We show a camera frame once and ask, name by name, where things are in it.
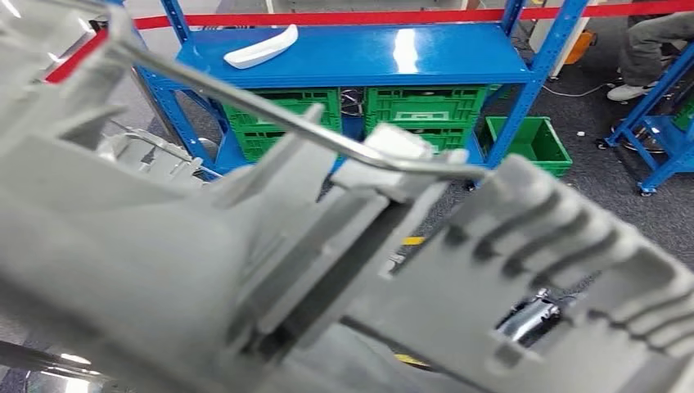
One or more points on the grey plastic hubcap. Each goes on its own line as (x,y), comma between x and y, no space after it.
(135,260)

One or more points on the blue metal shelf rack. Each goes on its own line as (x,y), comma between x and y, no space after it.
(669,144)
(352,54)

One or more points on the yellow floor tape square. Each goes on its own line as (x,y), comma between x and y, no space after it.
(413,240)

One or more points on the green plastic slatted crate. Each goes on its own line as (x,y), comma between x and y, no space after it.
(255,146)
(686,116)
(379,108)
(455,142)
(325,97)

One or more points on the white plastic mirror cover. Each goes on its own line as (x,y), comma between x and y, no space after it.
(255,54)

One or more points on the red barrier belt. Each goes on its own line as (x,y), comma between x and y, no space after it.
(325,18)

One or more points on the green plastic open bin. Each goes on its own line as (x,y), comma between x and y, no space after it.
(547,163)

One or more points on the orange plastic object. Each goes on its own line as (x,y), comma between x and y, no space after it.
(583,46)

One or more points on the person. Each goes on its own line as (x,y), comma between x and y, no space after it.
(650,43)

